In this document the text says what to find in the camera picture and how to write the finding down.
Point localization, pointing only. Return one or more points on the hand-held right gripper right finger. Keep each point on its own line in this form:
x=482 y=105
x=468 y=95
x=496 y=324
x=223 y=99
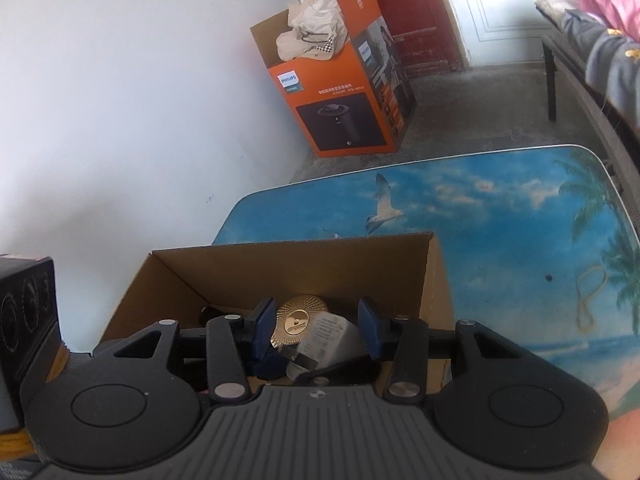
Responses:
x=372 y=330

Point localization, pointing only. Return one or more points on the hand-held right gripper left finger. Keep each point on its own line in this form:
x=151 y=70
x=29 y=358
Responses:
x=264 y=327

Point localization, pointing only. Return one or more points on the gold round disc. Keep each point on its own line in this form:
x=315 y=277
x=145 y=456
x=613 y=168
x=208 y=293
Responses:
x=295 y=322

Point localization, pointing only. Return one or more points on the brown cardboard box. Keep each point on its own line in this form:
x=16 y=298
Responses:
x=200 y=280

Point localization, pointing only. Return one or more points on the beach print table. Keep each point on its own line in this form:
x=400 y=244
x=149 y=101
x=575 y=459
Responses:
x=500 y=220

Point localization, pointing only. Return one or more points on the tan rubber band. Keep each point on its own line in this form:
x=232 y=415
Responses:
x=581 y=305

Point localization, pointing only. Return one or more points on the orange printed carton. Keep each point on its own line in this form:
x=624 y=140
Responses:
x=340 y=110

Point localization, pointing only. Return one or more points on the black box with dials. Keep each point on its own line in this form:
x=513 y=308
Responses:
x=27 y=320

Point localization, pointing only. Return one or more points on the beige cloth hat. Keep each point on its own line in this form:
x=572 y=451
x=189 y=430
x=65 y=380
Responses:
x=312 y=30

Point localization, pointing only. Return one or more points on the dark framed bench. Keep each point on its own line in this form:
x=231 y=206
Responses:
x=552 y=75

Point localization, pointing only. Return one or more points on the red wooden door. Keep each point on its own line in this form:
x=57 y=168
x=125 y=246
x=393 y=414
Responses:
x=410 y=15

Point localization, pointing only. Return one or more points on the grey blanket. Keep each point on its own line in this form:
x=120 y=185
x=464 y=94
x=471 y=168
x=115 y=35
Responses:
x=610 y=65

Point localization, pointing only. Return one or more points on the pink cloth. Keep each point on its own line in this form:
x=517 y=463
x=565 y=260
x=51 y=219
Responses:
x=612 y=0

